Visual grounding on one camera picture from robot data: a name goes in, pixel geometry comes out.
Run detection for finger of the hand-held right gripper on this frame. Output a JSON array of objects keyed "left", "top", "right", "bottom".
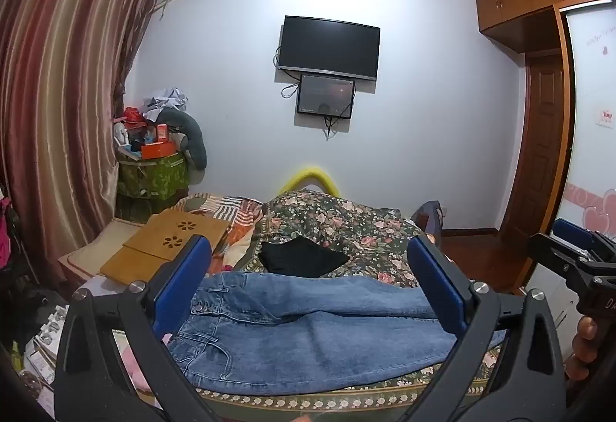
[
  {"left": 552, "top": 218, "right": 609, "bottom": 252},
  {"left": 527, "top": 233, "right": 598, "bottom": 279}
]

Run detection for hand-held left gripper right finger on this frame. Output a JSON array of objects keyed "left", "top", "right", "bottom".
[{"left": 404, "top": 234, "right": 566, "bottom": 422}]

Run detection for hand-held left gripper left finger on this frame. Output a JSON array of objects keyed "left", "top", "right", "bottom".
[{"left": 54, "top": 234, "right": 217, "bottom": 422}]

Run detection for blue denim pants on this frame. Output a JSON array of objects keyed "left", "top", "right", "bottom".
[{"left": 166, "top": 272, "right": 508, "bottom": 396}]

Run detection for person's right hand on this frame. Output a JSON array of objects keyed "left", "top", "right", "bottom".
[{"left": 565, "top": 316, "right": 601, "bottom": 385}]

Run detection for wooden lap desk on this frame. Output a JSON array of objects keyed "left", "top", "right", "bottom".
[{"left": 99, "top": 209, "right": 229, "bottom": 285}]

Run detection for blue grey garment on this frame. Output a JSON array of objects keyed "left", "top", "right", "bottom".
[{"left": 414, "top": 201, "right": 446, "bottom": 236}]

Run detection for patchwork quilt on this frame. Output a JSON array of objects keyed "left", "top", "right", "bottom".
[{"left": 180, "top": 193, "right": 265, "bottom": 273}]

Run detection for floral bedspread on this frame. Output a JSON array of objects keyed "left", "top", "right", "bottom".
[{"left": 113, "top": 190, "right": 511, "bottom": 422}]

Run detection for brown wooden door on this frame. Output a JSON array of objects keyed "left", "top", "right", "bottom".
[{"left": 500, "top": 51, "right": 565, "bottom": 235}]

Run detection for green leaf-print storage box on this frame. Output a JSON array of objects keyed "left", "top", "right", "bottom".
[{"left": 117, "top": 151, "right": 190, "bottom": 201}]

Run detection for black cloth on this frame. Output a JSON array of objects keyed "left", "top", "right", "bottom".
[{"left": 259, "top": 236, "right": 350, "bottom": 279}]

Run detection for pale pink cloth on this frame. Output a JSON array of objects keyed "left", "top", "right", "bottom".
[{"left": 113, "top": 330, "right": 161, "bottom": 398}]

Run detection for orange box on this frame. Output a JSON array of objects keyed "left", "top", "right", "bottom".
[{"left": 141, "top": 140, "right": 175, "bottom": 160}]

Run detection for grey pillow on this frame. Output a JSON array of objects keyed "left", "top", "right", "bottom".
[{"left": 156, "top": 108, "right": 209, "bottom": 171}]

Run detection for yellow foam tube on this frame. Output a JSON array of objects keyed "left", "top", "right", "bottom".
[{"left": 280, "top": 164, "right": 340, "bottom": 199}]

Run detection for red cloth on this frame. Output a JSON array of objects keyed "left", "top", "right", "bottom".
[{"left": 122, "top": 108, "right": 147, "bottom": 130}]

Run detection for pile of pale clothes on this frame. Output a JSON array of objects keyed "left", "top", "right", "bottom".
[{"left": 142, "top": 87, "right": 189, "bottom": 122}]

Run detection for magenta garment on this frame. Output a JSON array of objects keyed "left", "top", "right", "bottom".
[{"left": 0, "top": 196, "right": 14, "bottom": 268}]

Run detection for striped curtain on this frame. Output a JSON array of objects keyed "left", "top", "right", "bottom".
[{"left": 0, "top": 0, "right": 169, "bottom": 278}]

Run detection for black monitor cable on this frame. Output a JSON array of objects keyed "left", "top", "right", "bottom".
[{"left": 322, "top": 82, "right": 357, "bottom": 142}]

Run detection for black television cable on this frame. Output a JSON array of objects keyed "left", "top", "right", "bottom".
[{"left": 273, "top": 45, "right": 303, "bottom": 99}]

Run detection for small black wall monitor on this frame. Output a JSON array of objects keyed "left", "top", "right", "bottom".
[{"left": 296, "top": 74, "right": 356, "bottom": 119}]

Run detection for black wall television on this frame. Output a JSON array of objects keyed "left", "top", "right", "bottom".
[{"left": 278, "top": 15, "right": 381, "bottom": 82}]

